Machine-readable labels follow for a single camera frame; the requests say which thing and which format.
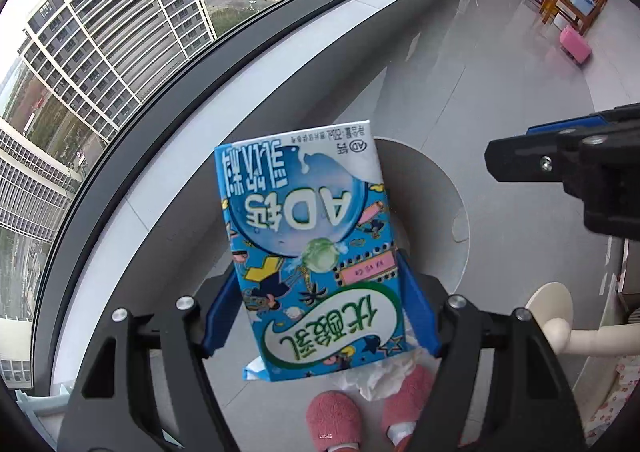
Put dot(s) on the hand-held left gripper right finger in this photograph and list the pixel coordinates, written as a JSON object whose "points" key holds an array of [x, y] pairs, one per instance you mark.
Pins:
{"points": [[422, 317]]}

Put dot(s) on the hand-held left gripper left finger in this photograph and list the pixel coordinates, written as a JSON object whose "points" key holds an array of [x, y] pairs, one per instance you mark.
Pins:
{"points": [[220, 317]]}

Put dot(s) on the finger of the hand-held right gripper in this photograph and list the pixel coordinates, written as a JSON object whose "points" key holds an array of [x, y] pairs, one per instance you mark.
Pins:
{"points": [[565, 125], [520, 155]]}

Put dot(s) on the white tissue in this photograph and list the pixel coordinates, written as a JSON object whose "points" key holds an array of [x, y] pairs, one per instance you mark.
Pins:
{"points": [[380, 377]]}

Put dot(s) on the round white trash bin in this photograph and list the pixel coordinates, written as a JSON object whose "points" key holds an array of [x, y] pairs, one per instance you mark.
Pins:
{"points": [[430, 212]]}

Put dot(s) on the blue milk carton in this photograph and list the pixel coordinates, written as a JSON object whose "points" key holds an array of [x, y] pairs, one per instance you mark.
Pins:
{"points": [[310, 232]]}

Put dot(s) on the pink stool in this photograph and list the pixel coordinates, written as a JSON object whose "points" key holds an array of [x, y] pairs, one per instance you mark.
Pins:
{"points": [[575, 45]]}

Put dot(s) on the wooden chair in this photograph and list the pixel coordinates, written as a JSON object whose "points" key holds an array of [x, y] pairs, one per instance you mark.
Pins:
{"points": [[565, 7]]}

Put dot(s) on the cream plastic stand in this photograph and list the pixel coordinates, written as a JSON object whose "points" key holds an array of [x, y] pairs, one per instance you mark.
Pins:
{"points": [[550, 312]]}

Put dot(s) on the floral cloth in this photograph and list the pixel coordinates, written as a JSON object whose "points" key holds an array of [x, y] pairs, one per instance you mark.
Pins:
{"points": [[620, 382]]}

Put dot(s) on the high-rise apartment building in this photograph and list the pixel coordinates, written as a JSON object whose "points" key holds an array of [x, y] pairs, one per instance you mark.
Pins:
{"points": [[125, 22]]}

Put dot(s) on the black window frame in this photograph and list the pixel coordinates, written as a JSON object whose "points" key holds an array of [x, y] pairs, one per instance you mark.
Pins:
{"points": [[170, 95]]}

